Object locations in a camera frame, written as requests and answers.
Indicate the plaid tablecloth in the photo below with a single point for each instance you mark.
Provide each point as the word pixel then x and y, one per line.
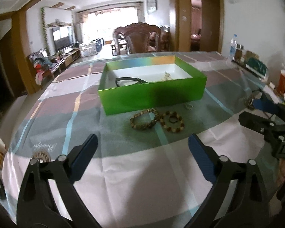
pixel 139 178

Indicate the black wrist watch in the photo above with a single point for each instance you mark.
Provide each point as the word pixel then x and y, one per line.
pixel 129 79

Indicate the framed wall picture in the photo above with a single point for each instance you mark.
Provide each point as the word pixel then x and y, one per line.
pixel 152 6

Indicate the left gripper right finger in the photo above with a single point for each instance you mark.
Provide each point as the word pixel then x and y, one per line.
pixel 238 196

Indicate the green ivy garland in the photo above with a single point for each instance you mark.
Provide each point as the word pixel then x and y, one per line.
pixel 44 30

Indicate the white wrist watch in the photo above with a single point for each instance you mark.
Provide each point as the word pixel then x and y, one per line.
pixel 162 77

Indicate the flat screen television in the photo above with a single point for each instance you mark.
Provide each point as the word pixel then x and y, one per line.
pixel 62 37

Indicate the person right hand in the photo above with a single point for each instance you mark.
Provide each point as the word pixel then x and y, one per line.
pixel 280 179

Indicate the plastic water bottle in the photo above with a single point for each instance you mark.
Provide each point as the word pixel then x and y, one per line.
pixel 233 46

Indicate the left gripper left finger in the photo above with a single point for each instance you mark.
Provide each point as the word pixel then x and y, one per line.
pixel 47 196

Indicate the white baby fence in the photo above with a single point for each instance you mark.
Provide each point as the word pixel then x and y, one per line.
pixel 91 49

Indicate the green white package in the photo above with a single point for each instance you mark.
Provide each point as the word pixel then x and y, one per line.
pixel 257 67

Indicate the green cardboard box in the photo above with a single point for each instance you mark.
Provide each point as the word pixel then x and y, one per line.
pixel 188 84

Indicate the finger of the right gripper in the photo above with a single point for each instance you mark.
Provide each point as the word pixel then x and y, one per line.
pixel 265 104
pixel 258 124

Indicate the carved wooden chair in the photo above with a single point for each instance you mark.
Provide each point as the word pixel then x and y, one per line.
pixel 137 37

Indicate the wooden tv cabinet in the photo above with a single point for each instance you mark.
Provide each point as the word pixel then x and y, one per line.
pixel 70 57

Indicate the glass tea jar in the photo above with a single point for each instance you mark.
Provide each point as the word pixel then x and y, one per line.
pixel 238 53

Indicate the armchair with clothes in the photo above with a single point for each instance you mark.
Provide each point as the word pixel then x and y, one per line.
pixel 45 67

